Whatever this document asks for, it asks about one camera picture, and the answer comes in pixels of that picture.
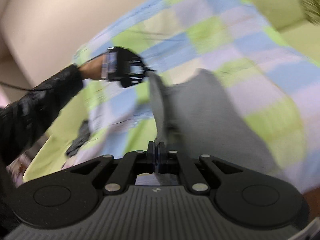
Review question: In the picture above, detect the grey t-shirt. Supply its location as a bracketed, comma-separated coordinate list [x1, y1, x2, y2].
[149, 69, 286, 180]

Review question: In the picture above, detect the black sleeved left forearm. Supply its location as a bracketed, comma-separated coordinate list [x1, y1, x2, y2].
[1, 64, 83, 167]

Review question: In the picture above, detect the person's left hand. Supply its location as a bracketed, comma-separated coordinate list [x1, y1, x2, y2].
[78, 55, 104, 80]

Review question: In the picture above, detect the dark grey garment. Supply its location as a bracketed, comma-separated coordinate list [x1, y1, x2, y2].
[66, 120, 91, 158]

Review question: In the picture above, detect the checked blue green bedsheet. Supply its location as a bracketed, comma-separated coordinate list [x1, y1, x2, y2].
[23, 0, 319, 192]

